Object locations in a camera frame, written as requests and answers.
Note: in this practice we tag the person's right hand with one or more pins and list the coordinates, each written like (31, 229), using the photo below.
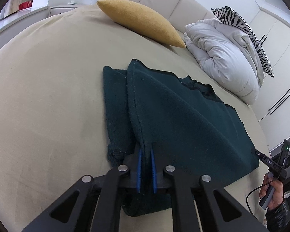
(277, 197)

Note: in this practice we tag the white folded duvet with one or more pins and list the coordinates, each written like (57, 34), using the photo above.
(227, 55)

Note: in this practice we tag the mustard yellow cushion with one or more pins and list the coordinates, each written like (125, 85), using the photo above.
(142, 20)

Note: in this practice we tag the beige bed sheet mattress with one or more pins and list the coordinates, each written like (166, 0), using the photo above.
(52, 115)

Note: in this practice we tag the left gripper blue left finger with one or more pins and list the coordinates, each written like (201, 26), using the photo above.
(134, 163)

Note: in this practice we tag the dark green knit sweater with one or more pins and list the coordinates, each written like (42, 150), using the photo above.
(182, 118)

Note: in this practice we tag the red storage box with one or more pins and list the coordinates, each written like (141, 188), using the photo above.
(25, 5)

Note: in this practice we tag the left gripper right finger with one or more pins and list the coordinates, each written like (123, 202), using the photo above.
(159, 160)

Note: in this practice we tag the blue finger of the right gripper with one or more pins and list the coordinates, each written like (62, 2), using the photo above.
(258, 154)

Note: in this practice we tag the white wardrobe with black handles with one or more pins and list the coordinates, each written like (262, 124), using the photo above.
(272, 108)

